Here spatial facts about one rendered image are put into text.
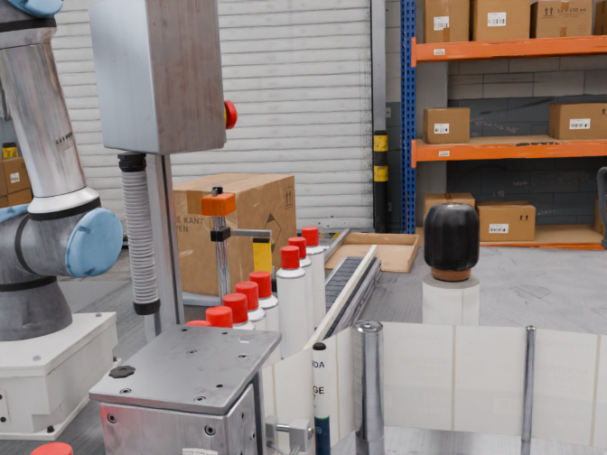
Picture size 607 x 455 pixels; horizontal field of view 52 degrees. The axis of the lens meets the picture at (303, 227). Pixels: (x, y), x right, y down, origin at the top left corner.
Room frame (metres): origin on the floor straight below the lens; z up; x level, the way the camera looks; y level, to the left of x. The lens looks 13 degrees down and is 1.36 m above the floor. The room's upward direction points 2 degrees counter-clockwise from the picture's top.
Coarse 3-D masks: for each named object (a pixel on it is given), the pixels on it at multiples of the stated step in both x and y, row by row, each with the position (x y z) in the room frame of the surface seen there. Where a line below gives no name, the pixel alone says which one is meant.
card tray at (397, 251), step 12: (348, 240) 2.03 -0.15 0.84; (360, 240) 2.02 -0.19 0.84; (372, 240) 2.01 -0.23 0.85; (384, 240) 2.00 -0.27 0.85; (396, 240) 1.99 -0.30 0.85; (408, 240) 1.97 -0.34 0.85; (336, 252) 1.92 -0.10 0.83; (348, 252) 1.92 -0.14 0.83; (360, 252) 1.91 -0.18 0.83; (384, 252) 1.90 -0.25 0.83; (396, 252) 1.89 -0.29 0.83; (408, 252) 1.89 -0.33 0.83; (324, 264) 1.79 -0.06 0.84; (336, 264) 1.79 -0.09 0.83; (384, 264) 1.77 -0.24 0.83; (396, 264) 1.76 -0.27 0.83; (408, 264) 1.68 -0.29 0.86
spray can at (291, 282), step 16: (288, 256) 1.03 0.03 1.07; (288, 272) 1.02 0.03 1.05; (304, 272) 1.04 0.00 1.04; (288, 288) 1.02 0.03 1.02; (304, 288) 1.03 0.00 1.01; (288, 304) 1.02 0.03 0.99; (304, 304) 1.03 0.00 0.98; (288, 320) 1.02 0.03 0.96; (304, 320) 1.03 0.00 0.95; (288, 336) 1.02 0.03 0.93; (304, 336) 1.03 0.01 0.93; (288, 352) 1.02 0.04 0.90
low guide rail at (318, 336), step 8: (376, 248) 1.67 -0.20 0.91; (368, 256) 1.57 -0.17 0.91; (360, 264) 1.50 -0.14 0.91; (368, 264) 1.55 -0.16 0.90; (360, 272) 1.45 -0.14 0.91; (352, 280) 1.37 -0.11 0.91; (344, 288) 1.32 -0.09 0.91; (352, 288) 1.35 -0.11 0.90; (344, 296) 1.27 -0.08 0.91; (336, 304) 1.21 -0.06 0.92; (328, 312) 1.17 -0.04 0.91; (336, 312) 1.19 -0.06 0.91; (328, 320) 1.13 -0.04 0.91; (320, 328) 1.09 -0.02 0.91; (328, 328) 1.12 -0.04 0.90; (312, 336) 1.05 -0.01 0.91; (320, 336) 1.06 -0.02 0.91; (312, 344) 1.02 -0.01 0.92
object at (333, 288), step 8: (352, 256) 1.70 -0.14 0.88; (360, 256) 1.69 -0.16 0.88; (344, 264) 1.63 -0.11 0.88; (352, 264) 1.62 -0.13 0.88; (336, 272) 1.56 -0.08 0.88; (344, 272) 1.55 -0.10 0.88; (352, 272) 1.55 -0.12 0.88; (368, 272) 1.55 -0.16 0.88; (336, 280) 1.49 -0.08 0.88; (344, 280) 1.48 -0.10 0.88; (360, 280) 1.48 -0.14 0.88; (328, 288) 1.42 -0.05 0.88; (336, 288) 1.42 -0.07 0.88; (328, 296) 1.37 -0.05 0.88; (336, 296) 1.36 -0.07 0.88; (352, 296) 1.36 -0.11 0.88; (328, 304) 1.31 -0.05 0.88; (344, 304) 1.31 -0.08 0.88; (336, 320) 1.21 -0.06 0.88; (328, 336) 1.13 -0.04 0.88
